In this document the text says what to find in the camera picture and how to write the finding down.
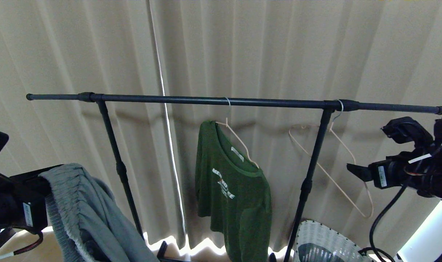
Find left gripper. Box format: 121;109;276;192
0;167;49;233

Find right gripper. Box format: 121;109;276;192
346;156;427;190

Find pale grey shorts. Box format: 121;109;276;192
39;163;160;262

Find green long-sleeved shirt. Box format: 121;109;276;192
195;121;272;262

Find pink clothes hanger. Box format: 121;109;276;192
216;98;260;169
289;100;374;219

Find white laundry basket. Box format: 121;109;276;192
293;219;375;262

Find black clothes rack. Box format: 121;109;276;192
26;92;442;262

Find beige curtain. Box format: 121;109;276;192
0;0;442;257

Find black cable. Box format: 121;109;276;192
359;184;442;262

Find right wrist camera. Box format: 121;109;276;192
381;116;434;148

